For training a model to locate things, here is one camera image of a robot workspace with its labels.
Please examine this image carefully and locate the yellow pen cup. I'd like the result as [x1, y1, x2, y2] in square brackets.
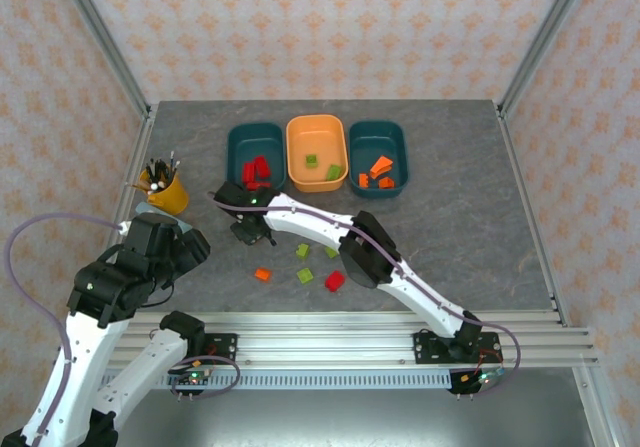
[139, 166, 190, 217]

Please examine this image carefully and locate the teal plastic container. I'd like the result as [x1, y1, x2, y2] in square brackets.
[348, 120, 410, 200]
[226, 122, 288, 192]

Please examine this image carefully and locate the pale blue flat block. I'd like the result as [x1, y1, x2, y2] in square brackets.
[134, 201, 194, 233]

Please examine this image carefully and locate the aluminium table edge extrusion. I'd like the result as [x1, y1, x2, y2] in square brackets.
[124, 309, 569, 331]

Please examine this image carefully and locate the orange plastic container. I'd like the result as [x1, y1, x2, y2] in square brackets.
[285, 113, 349, 194]

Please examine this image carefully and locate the wide aluminium mounting beam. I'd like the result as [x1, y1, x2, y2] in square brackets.
[107, 330, 600, 369]

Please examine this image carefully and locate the grey metal sheet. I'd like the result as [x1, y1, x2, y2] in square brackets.
[114, 389, 596, 447]

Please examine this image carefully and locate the thin black left gripper cable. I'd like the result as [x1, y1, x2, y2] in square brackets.
[144, 286, 176, 308]

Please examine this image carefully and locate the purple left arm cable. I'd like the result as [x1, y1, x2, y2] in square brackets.
[3, 214, 240, 438]

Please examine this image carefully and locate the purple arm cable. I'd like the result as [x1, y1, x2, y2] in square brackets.
[3, 214, 240, 438]
[212, 201, 524, 398]

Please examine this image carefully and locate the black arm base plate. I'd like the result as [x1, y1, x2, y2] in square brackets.
[413, 331, 501, 366]
[199, 332, 239, 366]

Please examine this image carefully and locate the white slotted cable duct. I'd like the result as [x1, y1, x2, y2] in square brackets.
[102, 370, 454, 391]

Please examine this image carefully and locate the aluminium frame post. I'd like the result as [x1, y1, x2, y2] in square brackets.
[499, 0, 596, 116]
[52, 0, 151, 118]

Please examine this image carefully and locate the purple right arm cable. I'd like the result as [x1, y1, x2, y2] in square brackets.
[212, 201, 524, 398]

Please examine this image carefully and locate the aluminium lower frame rail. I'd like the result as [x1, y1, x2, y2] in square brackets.
[572, 366, 624, 447]

